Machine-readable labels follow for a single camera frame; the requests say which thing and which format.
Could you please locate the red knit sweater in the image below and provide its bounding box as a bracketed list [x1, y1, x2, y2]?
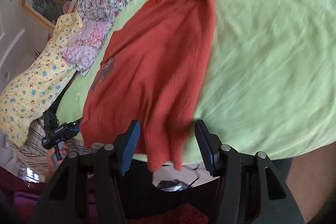
[80, 0, 215, 171]

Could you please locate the left forearm red sleeve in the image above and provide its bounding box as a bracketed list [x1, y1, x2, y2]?
[0, 167, 47, 223]

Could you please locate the person's left hand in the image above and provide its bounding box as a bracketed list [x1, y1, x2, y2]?
[45, 143, 70, 183]

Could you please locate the plaid checkered cloth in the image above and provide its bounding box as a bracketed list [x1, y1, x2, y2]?
[6, 118, 96, 176]

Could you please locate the yellow cartoon print pillow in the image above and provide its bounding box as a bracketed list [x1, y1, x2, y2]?
[1, 12, 83, 147]

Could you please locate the pink purple floral cloth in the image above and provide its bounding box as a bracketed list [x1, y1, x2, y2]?
[58, 19, 112, 76]

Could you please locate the light green bed sheet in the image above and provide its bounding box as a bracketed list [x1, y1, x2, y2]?
[56, 0, 336, 166]

